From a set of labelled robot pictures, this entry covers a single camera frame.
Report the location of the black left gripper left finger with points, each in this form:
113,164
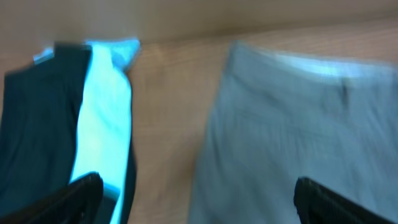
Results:
74,204

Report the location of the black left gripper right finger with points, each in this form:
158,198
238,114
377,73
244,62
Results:
317,204

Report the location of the grey shorts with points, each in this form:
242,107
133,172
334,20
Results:
280,116

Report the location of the light blue garment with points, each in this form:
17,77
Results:
104,127

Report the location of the black garment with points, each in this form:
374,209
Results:
40,109

